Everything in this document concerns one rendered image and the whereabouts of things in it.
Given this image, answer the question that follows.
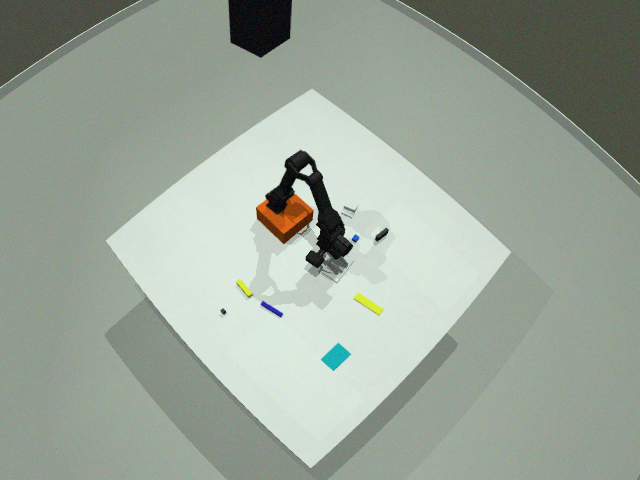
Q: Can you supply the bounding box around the blue flat bar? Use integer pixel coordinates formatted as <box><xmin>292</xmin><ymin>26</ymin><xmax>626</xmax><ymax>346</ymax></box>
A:
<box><xmin>260</xmin><ymin>301</ymin><xmax>283</xmax><ymax>317</ymax></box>

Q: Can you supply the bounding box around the teal flat rectangular plate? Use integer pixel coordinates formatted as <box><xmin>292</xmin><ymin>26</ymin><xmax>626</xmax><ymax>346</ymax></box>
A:
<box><xmin>321</xmin><ymin>343</ymin><xmax>351</xmax><ymax>371</ymax></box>

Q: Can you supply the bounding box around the yellow flat bar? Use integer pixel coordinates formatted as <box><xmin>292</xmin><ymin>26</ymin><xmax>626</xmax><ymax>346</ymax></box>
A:
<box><xmin>354</xmin><ymin>293</ymin><xmax>383</xmax><ymax>315</ymax></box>
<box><xmin>236</xmin><ymin>279</ymin><xmax>253</xmax><ymax>298</ymax></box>

